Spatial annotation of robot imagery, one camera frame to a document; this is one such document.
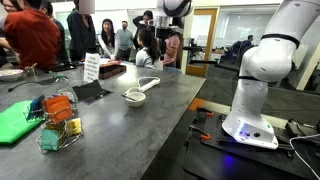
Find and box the dark-haired woman in grey top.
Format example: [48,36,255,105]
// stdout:
[135,27,164,71]

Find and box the black pop-up table outlet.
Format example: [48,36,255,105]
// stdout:
[72,79,114,106]

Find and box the white power strip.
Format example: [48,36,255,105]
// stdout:
[124,76,160,96]
[137,77,161,93]

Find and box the dark brown box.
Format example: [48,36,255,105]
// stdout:
[98,63,128,80]

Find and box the white ceramic bowl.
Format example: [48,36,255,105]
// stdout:
[124,91,147,108]

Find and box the yellow sponge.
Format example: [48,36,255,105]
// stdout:
[66,117,83,136]

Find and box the green cloth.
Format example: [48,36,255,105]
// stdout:
[0,100,46,146]

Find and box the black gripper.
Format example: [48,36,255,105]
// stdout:
[155,16,175,44]

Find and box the black power box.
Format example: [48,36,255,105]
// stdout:
[284,119,318,138]

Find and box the thin white cable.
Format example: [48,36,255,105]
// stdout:
[289,133,320,180]

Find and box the woman in white cardigan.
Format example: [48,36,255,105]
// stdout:
[97,18,119,61]

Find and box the person in black top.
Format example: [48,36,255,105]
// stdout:
[132,9,156,51]

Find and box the blue sponge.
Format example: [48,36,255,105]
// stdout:
[26,95,46,121]

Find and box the white printed paper sign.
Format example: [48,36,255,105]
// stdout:
[82,52,102,84]

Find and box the person in red shirt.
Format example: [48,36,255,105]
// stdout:
[2,0,63,70]

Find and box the black orange bar clamp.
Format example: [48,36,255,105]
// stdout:
[196,107,216,118]
[188,124,213,141]

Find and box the person in pink shirt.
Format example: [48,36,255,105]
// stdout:
[163,17,184,69]

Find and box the teal sponge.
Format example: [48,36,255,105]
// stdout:
[39,128,66,151]

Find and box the person in dark green sweater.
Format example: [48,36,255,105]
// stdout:
[66,0,98,63]

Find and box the wire rack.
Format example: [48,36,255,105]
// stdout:
[23,94,84,154]

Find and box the wooden door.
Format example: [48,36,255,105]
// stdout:
[185,8,218,78]

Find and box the white plate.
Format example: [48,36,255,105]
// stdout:
[0,68,25,82]

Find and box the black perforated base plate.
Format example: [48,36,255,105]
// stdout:
[183,108,320,180]

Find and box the orange sponge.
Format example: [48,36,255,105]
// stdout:
[43,95,74,124]

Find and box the black cable on table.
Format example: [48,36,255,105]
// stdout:
[7,80,51,93]

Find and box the man with face mask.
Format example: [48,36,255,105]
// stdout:
[116,20,135,62]

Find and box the seated person in dark jacket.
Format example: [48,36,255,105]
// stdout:
[238,34,255,56]

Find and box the blue pen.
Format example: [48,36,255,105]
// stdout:
[120,94,138,102]

